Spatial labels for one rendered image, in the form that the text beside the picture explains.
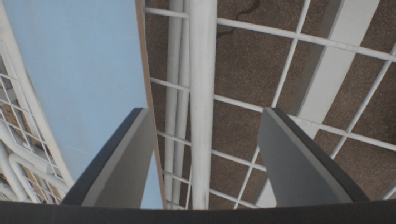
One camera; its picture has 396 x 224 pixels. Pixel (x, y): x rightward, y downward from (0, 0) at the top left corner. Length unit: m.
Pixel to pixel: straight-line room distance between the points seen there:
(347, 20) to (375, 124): 0.63
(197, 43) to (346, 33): 0.14
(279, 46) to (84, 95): 0.57
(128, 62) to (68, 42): 0.08
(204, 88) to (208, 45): 0.04
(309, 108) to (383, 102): 0.57
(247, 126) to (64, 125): 0.64
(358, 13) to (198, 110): 0.17
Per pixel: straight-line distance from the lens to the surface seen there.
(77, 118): 0.30
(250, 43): 0.69
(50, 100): 0.32
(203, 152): 0.21
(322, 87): 0.24
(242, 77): 0.72
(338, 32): 0.23
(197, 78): 0.17
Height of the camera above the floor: 0.67
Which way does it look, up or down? 54 degrees down
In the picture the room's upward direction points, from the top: 142 degrees counter-clockwise
